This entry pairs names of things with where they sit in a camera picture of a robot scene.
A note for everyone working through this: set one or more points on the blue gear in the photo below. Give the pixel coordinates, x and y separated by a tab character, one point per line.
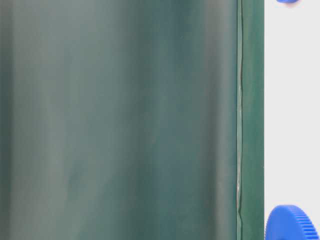
287	1
289	222

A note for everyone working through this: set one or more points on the green table cloth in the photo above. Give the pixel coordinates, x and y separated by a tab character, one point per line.
132	120

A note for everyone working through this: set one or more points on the white board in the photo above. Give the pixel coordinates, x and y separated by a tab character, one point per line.
292	107

